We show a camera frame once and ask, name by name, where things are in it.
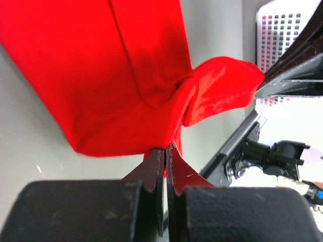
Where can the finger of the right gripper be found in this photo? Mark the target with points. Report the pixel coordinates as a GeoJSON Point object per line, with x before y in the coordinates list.
{"type": "Point", "coordinates": [311, 32]}
{"type": "Point", "coordinates": [303, 80]}

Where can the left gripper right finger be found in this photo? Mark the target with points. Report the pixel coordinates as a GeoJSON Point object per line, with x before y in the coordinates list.
{"type": "Point", "coordinates": [200, 211]}

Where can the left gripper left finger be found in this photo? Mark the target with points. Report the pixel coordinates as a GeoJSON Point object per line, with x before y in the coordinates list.
{"type": "Point", "coordinates": [130, 209]}

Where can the red t shirt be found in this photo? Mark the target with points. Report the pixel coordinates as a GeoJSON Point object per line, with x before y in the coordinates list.
{"type": "Point", "coordinates": [116, 76]}

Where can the white plastic basket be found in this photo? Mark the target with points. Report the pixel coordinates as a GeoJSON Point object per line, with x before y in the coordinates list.
{"type": "Point", "coordinates": [279, 23]}

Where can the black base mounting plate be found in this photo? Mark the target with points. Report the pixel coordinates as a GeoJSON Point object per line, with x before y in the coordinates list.
{"type": "Point", "coordinates": [218, 172]}

